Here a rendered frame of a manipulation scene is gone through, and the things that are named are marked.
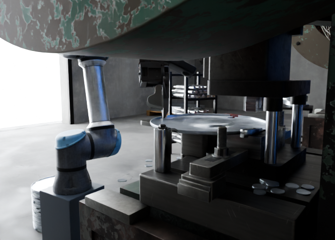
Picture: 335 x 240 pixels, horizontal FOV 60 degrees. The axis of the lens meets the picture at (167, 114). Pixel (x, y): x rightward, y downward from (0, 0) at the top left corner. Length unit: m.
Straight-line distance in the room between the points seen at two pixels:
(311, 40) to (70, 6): 1.81
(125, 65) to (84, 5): 6.35
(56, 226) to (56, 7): 1.05
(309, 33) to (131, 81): 5.16
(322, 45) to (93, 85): 1.35
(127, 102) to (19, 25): 6.32
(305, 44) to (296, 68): 5.49
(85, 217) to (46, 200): 0.58
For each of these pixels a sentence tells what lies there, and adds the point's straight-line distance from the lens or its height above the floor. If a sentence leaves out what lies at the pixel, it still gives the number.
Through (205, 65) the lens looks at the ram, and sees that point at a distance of 0.67.
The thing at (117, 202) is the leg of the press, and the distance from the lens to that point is 0.63.
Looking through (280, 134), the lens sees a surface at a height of 0.77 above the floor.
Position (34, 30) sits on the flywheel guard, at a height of 0.95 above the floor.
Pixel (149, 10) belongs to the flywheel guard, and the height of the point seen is 0.94.
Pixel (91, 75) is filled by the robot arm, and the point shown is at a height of 0.90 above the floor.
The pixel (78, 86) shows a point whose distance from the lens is 5.84.
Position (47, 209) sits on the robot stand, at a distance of 1.28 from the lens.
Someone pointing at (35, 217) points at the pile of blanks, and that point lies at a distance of 1.96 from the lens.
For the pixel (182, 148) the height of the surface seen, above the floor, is 0.72.
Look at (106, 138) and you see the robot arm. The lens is 1.22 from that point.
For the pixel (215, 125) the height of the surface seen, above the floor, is 0.79.
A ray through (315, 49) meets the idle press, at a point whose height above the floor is 1.06.
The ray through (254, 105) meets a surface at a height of 0.84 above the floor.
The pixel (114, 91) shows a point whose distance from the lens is 6.39.
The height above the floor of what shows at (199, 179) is 0.73.
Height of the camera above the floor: 0.90
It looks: 7 degrees down
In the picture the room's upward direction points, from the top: straight up
